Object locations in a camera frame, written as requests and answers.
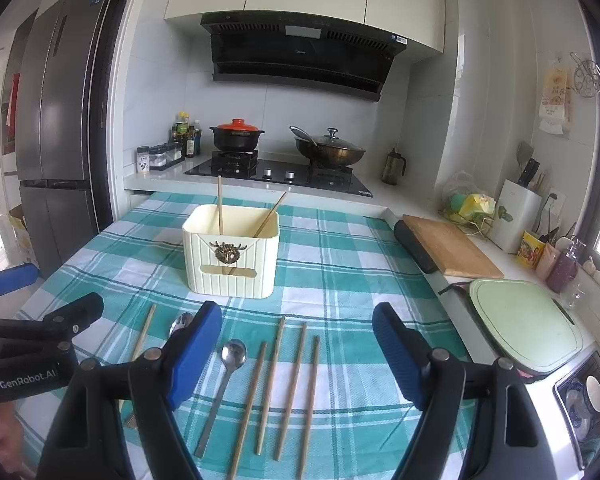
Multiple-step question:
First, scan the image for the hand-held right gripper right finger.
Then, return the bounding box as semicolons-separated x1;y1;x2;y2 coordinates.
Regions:
371;303;563;480

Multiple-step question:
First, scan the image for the hanging wire rack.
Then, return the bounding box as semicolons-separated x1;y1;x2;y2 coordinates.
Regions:
569;51;600;109

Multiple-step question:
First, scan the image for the black range hood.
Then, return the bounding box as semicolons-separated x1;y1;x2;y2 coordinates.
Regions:
200;11;408;103

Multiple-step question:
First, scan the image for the yellow printed cup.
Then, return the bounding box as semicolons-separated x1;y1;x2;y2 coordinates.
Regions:
517;230;548;268

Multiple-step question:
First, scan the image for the silver kitchen appliance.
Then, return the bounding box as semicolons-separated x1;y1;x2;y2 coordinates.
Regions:
522;345;600;471

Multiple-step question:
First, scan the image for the cardboard box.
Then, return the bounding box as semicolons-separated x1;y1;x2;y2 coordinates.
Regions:
7;207;36;266

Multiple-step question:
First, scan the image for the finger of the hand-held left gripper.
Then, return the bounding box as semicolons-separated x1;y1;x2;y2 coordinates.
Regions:
0;263;39;311
0;292;104;343

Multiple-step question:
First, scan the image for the dark purple bottle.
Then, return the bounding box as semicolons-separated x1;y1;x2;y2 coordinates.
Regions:
547;240;581;295

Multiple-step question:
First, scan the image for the clear glass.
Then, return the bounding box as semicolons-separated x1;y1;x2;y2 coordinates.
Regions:
562;280;583;308

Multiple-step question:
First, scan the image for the white knife holder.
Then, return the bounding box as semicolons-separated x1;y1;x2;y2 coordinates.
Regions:
492;178;543;254

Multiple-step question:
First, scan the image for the black oblong case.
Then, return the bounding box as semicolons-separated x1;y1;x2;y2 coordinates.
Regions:
393;221;441;275

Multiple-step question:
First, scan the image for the red pot lid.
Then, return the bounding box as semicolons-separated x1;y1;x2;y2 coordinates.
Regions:
216;119;257;134

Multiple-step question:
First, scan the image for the red hanging cloth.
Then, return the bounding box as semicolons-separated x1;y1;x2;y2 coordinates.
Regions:
5;72;22;143

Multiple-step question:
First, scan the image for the wooden cutting board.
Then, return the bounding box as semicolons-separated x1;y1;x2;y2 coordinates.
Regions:
401;215;505;279

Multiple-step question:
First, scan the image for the person's left hand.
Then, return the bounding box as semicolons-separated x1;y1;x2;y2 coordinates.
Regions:
0;402;36;480

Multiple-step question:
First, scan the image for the grey refrigerator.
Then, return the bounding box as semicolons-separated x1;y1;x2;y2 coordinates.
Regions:
0;0;131;281

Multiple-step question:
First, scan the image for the black handled knife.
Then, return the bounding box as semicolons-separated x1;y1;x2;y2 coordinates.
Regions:
517;157;541;188

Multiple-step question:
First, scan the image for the teal white plaid tablecloth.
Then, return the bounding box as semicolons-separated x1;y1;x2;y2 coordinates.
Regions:
10;191;481;480

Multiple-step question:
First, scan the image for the steel spoon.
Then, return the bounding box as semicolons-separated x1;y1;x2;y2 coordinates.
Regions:
194;339;248;458
124;312;196;429

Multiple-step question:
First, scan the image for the dark wok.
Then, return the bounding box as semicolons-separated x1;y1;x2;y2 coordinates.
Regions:
294;137;367;167

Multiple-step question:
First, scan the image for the dark glass press jug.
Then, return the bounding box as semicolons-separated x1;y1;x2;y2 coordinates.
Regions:
381;147;407;187

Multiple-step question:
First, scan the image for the cream ribbed utensil holder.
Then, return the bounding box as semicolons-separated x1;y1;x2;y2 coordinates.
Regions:
182;203;280;298

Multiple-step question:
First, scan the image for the pink container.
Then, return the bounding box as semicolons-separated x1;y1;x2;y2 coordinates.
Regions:
536;245;561;281

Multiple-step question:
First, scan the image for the black gas stove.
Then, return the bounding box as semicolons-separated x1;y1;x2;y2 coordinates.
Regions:
184;152;373;197

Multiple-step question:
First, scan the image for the glass wok lid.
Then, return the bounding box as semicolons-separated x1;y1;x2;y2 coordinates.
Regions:
307;127;361;150

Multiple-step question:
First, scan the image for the hanging noodle packet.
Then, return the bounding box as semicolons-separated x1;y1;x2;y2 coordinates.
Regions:
537;57;576;135

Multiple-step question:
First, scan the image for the black clay pot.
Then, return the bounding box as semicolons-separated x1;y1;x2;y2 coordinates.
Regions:
209;127;266;152

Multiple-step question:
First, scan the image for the plastic bag with yellow items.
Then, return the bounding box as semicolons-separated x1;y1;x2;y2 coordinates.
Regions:
440;170;497;236

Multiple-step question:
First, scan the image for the light green cutting board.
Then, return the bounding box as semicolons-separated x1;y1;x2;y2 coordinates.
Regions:
467;278;583;366

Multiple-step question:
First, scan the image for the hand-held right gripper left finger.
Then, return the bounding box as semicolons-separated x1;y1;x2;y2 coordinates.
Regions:
39;301;224;480

